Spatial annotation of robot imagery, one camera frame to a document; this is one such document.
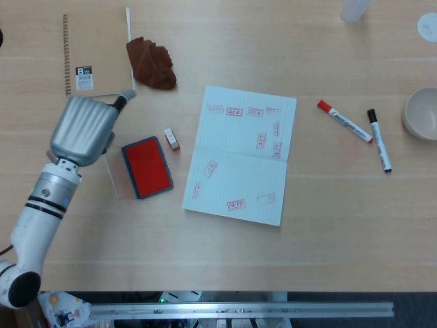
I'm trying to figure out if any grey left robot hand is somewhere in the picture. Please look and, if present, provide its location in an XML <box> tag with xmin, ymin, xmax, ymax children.
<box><xmin>46</xmin><ymin>89</ymin><xmax>137</xmax><ymax>167</ymax></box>

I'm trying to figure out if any small white red stamp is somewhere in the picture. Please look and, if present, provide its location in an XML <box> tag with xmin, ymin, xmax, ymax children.
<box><xmin>163</xmin><ymin>127</ymin><xmax>181</xmax><ymax>152</ymax></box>

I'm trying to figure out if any kraft spiral notebook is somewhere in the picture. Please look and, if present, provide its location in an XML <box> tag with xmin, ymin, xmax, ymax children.
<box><xmin>62</xmin><ymin>7</ymin><xmax>137</xmax><ymax>99</ymax></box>

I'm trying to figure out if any brown crumpled cloth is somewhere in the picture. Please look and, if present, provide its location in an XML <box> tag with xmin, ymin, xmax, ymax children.
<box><xmin>126</xmin><ymin>36</ymin><xmax>178</xmax><ymax>91</ymax></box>

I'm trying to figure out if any open white stamped notebook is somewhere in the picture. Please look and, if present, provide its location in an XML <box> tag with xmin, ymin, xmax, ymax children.
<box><xmin>182</xmin><ymin>85</ymin><xmax>298</xmax><ymax>227</ymax></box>

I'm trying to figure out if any red ink pad clear lid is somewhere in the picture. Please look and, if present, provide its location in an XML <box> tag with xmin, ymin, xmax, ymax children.
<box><xmin>104</xmin><ymin>135</ymin><xmax>174</xmax><ymax>201</ymax></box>

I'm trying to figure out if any white sticker-covered panel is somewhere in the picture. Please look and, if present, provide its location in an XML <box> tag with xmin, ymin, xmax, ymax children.
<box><xmin>36</xmin><ymin>291</ymin><xmax>91</xmax><ymax>328</ymax></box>

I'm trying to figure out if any white box with green light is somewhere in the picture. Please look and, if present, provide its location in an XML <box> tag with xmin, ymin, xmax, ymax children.
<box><xmin>158</xmin><ymin>290</ymin><xmax>202</xmax><ymax>304</ymax></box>

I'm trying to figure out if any red whiteboard marker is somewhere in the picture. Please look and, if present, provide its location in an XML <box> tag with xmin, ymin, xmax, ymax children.
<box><xmin>317</xmin><ymin>99</ymin><xmax>375</xmax><ymax>145</ymax></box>

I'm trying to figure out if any translucent squeeze bottle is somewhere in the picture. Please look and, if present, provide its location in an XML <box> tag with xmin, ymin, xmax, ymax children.
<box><xmin>341</xmin><ymin>0</ymin><xmax>372</xmax><ymax>23</ymax></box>

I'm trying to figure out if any black whiteboard marker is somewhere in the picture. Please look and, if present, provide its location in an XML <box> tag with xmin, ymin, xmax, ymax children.
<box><xmin>367</xmin><ymin>108</ymin><xmax>393</xmax><ymax>174</ymax></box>

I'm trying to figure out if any beige bowl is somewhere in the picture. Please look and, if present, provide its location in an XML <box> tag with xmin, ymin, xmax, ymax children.
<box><xmin>404</xmin><ymin>87</ymin><xmax>437</xmax><ymax>141</ymax></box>

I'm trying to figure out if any white round table grommet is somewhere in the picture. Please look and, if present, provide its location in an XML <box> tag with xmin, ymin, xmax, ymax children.
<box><xmin>417</xmin><ymin>12</ymin><xmax>437</xmax><ymax>43</ymax></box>

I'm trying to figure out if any aluminium rail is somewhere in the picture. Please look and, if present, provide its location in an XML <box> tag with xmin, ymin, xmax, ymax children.
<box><xmin>89</xmin><ymin>301</ymin><xmax>395</xmax><ymax>320</ymax></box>

